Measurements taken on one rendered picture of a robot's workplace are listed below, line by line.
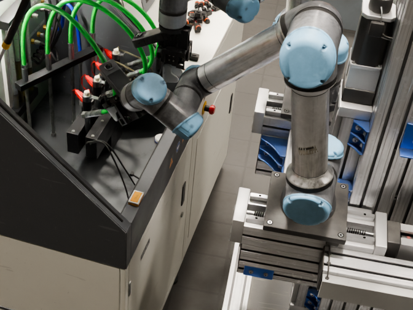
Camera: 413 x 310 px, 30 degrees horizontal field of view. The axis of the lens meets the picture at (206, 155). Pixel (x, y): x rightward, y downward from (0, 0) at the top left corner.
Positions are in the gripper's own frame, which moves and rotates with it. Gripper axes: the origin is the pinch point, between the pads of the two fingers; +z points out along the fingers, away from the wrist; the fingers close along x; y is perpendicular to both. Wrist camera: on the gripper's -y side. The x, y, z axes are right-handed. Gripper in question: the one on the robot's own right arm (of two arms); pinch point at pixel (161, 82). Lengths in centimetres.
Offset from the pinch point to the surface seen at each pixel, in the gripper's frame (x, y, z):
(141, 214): -21.3, 2.4, 32.2
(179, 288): 26, 4, 122
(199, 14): 70, -8, 19
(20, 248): -34, -31, 47
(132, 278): -28, 2, 54
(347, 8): 256, 39, 108
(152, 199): -11.8, 2.4, 35.1
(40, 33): 25, -50, 12
